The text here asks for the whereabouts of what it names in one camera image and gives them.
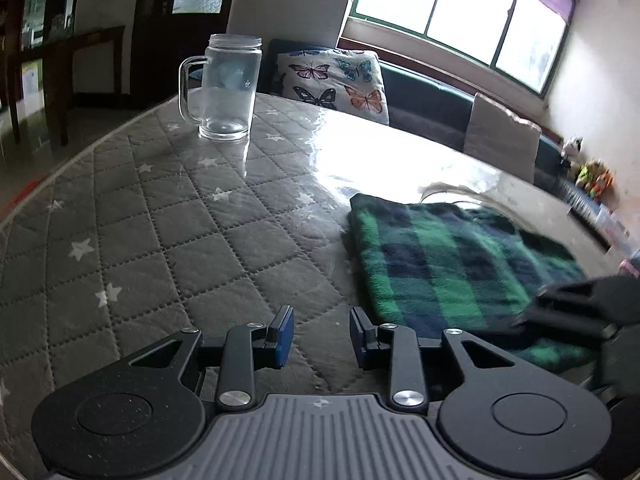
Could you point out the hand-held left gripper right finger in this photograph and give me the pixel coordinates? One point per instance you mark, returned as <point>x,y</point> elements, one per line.
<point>357,335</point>

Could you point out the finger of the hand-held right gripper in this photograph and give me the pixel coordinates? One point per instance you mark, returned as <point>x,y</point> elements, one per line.
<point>570,310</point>

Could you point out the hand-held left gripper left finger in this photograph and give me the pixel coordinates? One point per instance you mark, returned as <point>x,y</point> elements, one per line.
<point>282,335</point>

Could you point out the green plaid garment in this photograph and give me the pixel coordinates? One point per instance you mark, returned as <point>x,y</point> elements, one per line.
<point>440,270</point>

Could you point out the colourful plush toy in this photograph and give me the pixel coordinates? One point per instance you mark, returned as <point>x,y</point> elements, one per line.
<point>592,177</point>

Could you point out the white plush toy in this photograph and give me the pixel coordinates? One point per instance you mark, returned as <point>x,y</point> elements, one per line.
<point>572,149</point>

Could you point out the beige pillow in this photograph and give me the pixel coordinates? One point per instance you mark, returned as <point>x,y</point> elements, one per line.
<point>500,135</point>

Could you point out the clear glass mug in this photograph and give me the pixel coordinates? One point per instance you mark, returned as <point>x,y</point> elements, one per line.
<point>225,90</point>

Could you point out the blue sofa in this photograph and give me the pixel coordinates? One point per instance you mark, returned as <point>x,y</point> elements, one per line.
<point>425,90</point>

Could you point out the butterfly print pillow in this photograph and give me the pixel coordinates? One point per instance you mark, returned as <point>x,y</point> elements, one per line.
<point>325,75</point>

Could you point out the dark wooden door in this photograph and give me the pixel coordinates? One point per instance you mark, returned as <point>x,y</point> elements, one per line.
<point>155,35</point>

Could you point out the green framed window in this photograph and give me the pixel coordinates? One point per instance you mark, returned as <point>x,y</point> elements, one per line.
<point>450,5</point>

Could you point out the dark wooden side table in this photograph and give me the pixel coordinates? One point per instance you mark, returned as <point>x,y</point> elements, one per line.
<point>95,42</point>

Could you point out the dark wooden cabinet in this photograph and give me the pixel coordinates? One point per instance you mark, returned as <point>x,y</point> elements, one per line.
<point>50,0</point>

